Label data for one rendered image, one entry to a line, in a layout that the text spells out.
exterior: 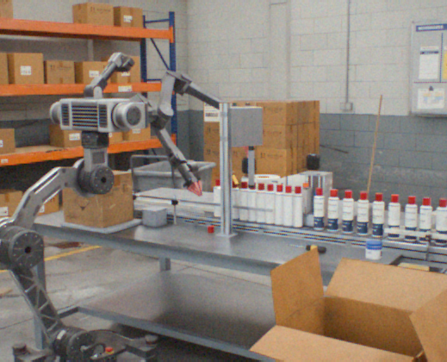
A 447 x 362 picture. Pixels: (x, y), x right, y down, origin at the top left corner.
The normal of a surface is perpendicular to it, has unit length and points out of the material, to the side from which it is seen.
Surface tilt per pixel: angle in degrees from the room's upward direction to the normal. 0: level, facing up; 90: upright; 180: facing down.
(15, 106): 90
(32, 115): 90
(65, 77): 91
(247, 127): 90
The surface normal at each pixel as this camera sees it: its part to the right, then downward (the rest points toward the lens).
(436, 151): -0.65, 0.13
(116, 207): 0.83, 0.08
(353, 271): -0.33, -0.75
